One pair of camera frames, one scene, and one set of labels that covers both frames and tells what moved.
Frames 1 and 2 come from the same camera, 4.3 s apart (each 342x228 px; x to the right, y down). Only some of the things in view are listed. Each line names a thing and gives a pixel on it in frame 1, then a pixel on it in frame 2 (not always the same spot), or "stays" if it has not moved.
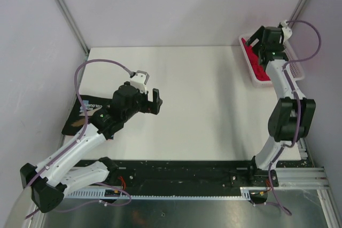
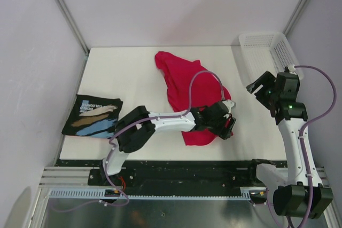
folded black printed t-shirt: x=76 y=120 stays
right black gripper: x=259 y=34 to x=266 y=78
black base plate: x=192 y=173 stays
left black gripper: x=150 y=107 to x=224 y=132
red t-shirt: x=259 y=71 to x=192 y=87
